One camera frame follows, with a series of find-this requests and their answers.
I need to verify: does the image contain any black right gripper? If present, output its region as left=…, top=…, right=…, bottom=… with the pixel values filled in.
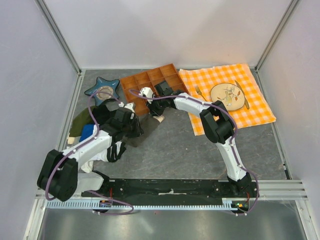
left=145, top=94, right=167, bottom=117

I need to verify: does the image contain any olive grey underwear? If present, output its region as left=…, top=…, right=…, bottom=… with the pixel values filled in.
left=122, top=114, right=165, bottom=148

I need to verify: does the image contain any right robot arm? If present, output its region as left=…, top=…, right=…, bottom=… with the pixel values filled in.
left=139, top=80, right=252, bottom=197

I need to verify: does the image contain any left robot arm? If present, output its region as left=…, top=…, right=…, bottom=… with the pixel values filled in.
left=37, top=105, right=143, bottom=202

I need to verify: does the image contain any wooden compartment tray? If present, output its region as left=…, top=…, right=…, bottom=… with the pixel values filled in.
left=120, top=63, right=189, bottom=116

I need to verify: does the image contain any white black striped garment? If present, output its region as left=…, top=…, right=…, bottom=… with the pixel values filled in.
left=80, top=141, right=127, bottom=173

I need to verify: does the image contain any gold fork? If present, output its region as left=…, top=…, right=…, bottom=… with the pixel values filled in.
left=194, top=85, right=206, bottom=101

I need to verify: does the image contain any blue white garment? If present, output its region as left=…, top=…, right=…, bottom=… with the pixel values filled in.
left=79, top=124, right=98, bottom=142

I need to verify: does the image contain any blue star shaped dish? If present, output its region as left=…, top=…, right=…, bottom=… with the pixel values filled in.
left=84, top=76, right=120, bottom=107

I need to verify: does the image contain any dark green garment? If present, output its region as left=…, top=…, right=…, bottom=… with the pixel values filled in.
left=68, top=108, right=94, bottom=138

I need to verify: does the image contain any bird pattern ceramic plate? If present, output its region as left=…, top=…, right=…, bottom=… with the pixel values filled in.
left=210, top=83, right=246, bottom=112

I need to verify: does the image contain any gold knife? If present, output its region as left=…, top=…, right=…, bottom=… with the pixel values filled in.
left=234, top=80, right=251, bottom=110

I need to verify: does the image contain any yellow checkered cloth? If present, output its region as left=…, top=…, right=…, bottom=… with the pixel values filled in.
left=178, top=63, right=276, bottom=129

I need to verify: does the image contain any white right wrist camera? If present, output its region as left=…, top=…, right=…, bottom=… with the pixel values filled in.
left=138, top=87, right=154, bottom=104

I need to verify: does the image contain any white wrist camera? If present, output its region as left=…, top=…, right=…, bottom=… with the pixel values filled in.
left=118, top=102, right=136, bottom=113
left=138, top=87, right=154, bottom=104

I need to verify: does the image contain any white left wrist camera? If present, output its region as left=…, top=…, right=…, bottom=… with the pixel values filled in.
left=118, top=102, right=136, bottom=113

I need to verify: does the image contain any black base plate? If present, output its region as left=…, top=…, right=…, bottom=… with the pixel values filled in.
left=95, top=172, right=258, bottom=205

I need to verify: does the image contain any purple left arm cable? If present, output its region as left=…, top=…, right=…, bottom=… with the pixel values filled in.
left=44, top=91, right=135, bottom=215

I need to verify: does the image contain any slotted cable duct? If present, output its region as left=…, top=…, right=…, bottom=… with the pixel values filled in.
left=45, top=198, right=244, bottom=211

